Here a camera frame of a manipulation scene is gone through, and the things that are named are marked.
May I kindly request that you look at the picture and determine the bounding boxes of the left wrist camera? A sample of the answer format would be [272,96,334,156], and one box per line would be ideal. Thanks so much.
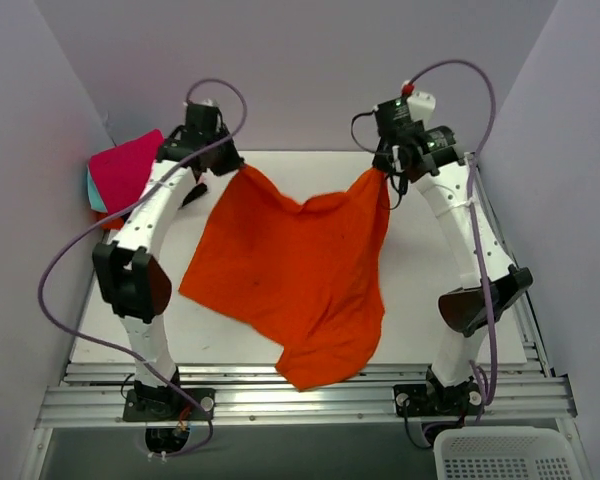
[183,98,219,108]

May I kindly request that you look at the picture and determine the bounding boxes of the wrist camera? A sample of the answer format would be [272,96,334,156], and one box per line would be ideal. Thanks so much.
[183,98,219,108]
[401,82,436,124]

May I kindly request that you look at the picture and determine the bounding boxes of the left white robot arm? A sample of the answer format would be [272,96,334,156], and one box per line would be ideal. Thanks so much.
[92,100,243,419]

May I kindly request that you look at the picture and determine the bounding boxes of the teal folded t-shirt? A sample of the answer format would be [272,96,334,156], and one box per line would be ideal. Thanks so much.
[86,170,107,213]

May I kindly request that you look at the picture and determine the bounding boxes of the orange folded t-shirt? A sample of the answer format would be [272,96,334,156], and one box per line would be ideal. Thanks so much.
[95,212,128,231]

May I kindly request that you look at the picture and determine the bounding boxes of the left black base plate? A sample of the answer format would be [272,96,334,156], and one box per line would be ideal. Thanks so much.
[122,388,216,423]

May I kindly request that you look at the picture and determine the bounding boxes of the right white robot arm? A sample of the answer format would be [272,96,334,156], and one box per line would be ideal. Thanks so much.
[371,93,533,413]

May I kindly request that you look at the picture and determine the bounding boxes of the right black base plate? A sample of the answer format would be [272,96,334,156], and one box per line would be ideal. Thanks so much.
[392,382,483,418]

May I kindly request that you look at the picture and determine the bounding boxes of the aluminium mounting rail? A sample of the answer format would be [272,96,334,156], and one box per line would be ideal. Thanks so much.
[36,360,576,428]

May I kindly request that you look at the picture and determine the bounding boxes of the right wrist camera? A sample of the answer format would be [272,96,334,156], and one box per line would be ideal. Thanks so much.
[401,82,436,124]

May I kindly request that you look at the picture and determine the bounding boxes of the black folded t-shirt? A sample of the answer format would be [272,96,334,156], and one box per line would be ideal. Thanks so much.
[181,183,208,208]

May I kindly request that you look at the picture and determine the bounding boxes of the white plastic basket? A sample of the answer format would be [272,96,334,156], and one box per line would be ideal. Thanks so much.
[433,426,584,480]

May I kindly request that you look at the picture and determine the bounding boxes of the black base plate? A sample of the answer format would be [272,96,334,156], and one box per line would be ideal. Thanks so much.
[392,382,483,418]
[122,388,216,423]

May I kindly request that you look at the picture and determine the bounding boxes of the magenta folded t-shirt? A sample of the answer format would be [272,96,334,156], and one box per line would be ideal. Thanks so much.
[87,129,164,213]

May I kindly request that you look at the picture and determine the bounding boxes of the orange t-shirt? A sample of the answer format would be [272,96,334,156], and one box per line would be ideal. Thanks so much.
[95,212,128,231]
[179,166,390,391]

